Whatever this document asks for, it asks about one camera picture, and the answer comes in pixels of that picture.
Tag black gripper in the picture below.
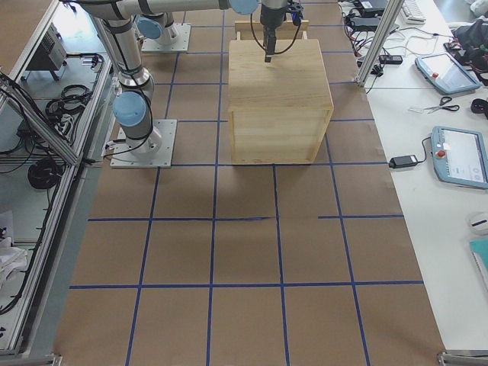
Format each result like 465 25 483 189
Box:
286 0 303 21
260 5 286 63

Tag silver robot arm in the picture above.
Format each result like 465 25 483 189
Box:
136 1 303 54
79 1 290 156

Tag light wooden drawer cabinet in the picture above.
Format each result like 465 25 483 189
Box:
228 39 334 165

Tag far teach pendant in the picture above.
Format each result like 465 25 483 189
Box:
415 53 481 95

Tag teach pendant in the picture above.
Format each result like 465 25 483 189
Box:
431 126 487 190
415 53 481 95

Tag black power brick on table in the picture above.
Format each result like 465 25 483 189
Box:
388 155 419 169

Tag near teach pendant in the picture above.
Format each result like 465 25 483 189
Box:
431 126 487 190

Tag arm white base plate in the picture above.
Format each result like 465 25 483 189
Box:
140 23 191 53
110 119 177 169

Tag aluminium frame post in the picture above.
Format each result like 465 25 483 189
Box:
356 0 404 86

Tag black handled scissors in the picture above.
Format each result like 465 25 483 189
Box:
424 96 460 114

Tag aluminium side frame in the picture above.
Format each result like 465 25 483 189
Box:
1 1 112 358

